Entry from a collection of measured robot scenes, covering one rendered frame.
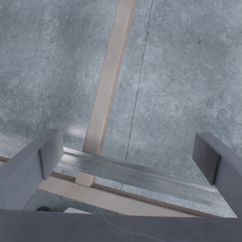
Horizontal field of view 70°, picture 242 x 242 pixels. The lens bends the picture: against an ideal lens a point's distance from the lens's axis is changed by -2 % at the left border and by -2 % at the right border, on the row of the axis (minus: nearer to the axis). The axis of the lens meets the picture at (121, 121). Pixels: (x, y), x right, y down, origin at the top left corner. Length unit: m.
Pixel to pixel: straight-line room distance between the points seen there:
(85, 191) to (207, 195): 0.39
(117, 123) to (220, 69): 0.60
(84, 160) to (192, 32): 0.86
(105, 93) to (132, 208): 0.41
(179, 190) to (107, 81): 0.43
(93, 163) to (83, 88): 0.56
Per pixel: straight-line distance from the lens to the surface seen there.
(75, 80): 1.04
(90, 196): 0.66
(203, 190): 0.56
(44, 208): 1.01
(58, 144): 0.16
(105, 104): 0.64
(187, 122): 0.94
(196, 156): 0.17
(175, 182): 0.54
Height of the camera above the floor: 0.91
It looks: 80 degrees down
